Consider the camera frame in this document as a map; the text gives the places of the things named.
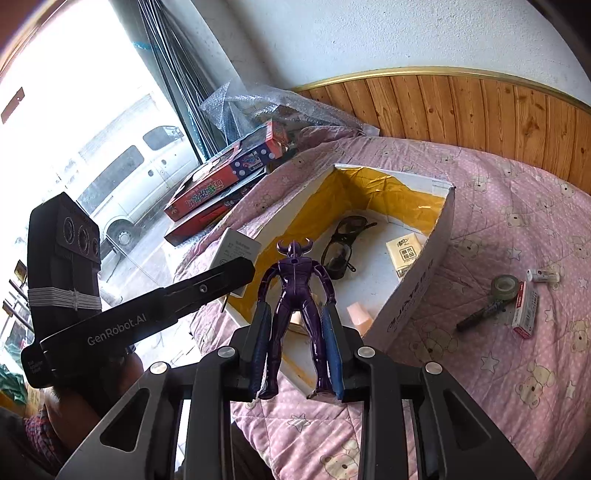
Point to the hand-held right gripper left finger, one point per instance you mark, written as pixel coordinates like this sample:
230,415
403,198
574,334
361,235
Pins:
263,341

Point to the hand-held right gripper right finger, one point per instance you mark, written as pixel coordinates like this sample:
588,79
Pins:
333,350

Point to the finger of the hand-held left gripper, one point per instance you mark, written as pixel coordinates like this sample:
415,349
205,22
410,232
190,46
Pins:
207,288

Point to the pink stapler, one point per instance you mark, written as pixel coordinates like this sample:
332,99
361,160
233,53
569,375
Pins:
360,316

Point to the white power adapter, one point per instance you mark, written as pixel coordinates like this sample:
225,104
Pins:
238,247

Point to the purple toy figure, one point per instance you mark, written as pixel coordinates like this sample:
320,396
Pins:
295,295

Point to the white cardboard box yellow inside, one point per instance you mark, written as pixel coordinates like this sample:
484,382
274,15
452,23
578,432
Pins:
418,290

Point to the beige tissue pack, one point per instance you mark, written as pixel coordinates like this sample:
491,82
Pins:
406,254

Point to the black framed glasses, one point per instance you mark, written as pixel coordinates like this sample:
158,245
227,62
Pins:
342,227

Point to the person's left forearm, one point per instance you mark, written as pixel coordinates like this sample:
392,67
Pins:
39,429

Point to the person's left hand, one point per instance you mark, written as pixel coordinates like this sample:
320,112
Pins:
78,406

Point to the plain red game box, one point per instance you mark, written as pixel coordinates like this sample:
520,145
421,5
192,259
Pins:
198,228

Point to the red game box dotted end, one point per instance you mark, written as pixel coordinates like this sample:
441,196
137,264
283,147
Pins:
217,184

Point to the white van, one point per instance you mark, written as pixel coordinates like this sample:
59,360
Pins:
138,184

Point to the black marker pen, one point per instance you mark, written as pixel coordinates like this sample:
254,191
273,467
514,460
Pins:
475,319

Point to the green tape roll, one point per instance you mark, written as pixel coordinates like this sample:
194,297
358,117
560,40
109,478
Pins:
496,288

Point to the crumpled bubble wrap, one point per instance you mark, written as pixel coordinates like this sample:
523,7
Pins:
258,99

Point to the red staples box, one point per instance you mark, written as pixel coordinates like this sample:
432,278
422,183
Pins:
526,311

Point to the pink bear print quilt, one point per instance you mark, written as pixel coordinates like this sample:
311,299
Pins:
485,221

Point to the white lip balm tube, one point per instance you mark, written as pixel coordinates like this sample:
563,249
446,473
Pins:
542,276

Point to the dark window frame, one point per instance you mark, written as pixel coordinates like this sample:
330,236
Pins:
184,83

